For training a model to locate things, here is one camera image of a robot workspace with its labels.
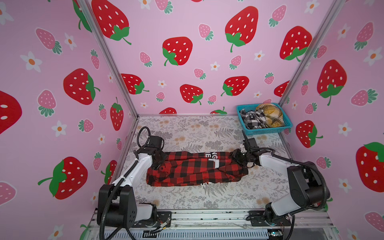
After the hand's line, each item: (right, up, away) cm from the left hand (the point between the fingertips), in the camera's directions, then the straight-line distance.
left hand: (163, 158), depth 88 cm
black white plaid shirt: (+62, +25, +19) cm, 70 cm away
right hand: (+41, 0, +4) cm, 41 cm away
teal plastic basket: (+85, +22, +17) cm, 89 cm away
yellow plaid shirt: (+76, +28, +20) cm, 83 cm away
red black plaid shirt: (+13, -6, +1) cm, 14 cm away
